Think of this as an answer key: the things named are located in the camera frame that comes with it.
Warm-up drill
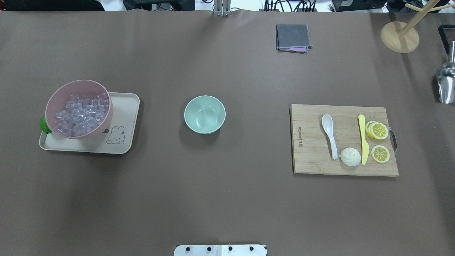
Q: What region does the pink bowl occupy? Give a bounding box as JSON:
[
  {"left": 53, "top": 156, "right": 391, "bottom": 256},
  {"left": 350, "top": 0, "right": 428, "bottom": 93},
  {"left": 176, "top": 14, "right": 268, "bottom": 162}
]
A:
[{"left": 44, "top": 80, "right": 113, "bottom": 140}]

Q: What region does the metal cutting board handle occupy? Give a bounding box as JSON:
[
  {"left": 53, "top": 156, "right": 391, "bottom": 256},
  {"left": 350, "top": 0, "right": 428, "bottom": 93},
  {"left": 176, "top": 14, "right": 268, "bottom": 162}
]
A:
[{"left": 389, "top": 125, "right": 397, "bottom": 155}]

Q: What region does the wooden mug tree stand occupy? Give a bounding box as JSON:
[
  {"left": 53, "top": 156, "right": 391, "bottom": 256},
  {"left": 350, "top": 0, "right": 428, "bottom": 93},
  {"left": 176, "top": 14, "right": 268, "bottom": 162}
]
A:
[{"left": 380, "top": 0, "right": 455, "bottom": 54}]

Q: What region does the mint green bowl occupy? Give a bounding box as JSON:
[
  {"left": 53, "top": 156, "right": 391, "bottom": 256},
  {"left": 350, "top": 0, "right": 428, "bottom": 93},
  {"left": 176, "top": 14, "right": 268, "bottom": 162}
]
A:
[{"left": 183, "top": 95, "right": 226, "bottom": 135}]

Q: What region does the lower lemon slice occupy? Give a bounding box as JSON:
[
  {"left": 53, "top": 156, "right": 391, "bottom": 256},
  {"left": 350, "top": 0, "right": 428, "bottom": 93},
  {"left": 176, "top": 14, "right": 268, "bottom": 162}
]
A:
[{"left": 371, "top": 145, "right": 390, "bottom": 163}]

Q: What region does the black frame at edge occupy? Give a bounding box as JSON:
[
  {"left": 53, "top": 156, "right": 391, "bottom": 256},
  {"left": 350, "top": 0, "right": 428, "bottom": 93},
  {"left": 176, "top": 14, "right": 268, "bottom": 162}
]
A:
[{"left": 438, "top": 24, "right": 455, "bottom": 54}]

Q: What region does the lemon slice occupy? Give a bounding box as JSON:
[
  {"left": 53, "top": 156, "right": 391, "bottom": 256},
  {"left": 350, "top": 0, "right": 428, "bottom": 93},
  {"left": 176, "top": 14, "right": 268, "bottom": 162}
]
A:
[
  {"left": 371, "top": 145, "right": 390, "bottom": 163},
  {"left": 371, "top": 122, "right": 389, "bottom": 140},
  {"left": 365, "top": 121, "right": 376, "bottom": 138}
]

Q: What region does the bamboo cutting board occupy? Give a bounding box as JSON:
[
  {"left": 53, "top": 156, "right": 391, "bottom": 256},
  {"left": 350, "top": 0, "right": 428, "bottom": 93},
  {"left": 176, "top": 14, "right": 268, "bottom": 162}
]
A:
[{"left": 290, "top": 104, "right": 399, "bottom": 177}]

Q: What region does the beige rabbit tray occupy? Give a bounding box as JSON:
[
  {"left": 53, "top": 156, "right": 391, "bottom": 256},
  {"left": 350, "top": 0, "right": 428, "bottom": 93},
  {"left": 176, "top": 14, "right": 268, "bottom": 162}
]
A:
[{"left": 39, "top": 92, "right": 140, "bottom": 155}]

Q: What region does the grey folded cloth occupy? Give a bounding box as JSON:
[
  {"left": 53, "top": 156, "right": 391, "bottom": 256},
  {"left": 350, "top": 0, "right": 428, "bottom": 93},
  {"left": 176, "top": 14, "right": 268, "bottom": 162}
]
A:
[{"left": 275, "top": 24, "right": 313, "bottom": 53}]

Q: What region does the aluminium post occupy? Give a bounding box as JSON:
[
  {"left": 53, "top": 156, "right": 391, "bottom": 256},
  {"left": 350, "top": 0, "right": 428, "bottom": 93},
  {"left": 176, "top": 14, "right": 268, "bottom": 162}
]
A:
[{"left": 213, "top": 0, "right": 231, "bottom": 17}]

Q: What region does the metal ice scoop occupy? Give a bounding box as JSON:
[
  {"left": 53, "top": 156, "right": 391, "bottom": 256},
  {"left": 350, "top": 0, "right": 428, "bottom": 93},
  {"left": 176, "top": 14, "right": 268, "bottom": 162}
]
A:
[{"left": 437, "top": 41, "right": 455, "bottom": 104}]

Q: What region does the yellow plastic knife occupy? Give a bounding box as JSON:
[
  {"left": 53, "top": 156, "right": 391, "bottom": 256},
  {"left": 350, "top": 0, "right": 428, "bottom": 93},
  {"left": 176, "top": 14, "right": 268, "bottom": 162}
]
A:
[{"left": 358, "top": 114, "right": 369, "bottom": 165}]

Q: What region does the back lemon slice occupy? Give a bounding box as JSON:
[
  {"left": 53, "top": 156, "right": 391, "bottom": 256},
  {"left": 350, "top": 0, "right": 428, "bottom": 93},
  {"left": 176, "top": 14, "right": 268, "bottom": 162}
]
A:
[{"left": 365, "top": 121, "right": 376, "bottom": 138}]

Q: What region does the upper lemon slice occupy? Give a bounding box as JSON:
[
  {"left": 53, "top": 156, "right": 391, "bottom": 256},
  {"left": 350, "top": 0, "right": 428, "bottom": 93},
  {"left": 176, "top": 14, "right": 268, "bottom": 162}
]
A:
[{"left": 371, "top": 122, "right": 389, "bottom": 140}]

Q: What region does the white bracket plate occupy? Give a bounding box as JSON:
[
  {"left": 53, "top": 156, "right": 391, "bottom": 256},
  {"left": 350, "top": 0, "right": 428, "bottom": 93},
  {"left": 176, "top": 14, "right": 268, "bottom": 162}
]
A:
[{"left": 173, "top": 244, "right": 268, "bottom": 256}]

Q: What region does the green lime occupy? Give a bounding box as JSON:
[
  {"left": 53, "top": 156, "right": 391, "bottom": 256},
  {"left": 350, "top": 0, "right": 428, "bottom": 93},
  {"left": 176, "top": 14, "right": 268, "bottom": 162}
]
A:
[{"left": 39, "top": 115, "right": 52, "bottom": 133}]

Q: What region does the white ceramic spoon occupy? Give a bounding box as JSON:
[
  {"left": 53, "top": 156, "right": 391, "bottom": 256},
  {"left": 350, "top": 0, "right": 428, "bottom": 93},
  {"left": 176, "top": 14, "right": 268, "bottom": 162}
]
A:
[{"left": 322, "top": 114, "right": 338, "bottom": 160}]

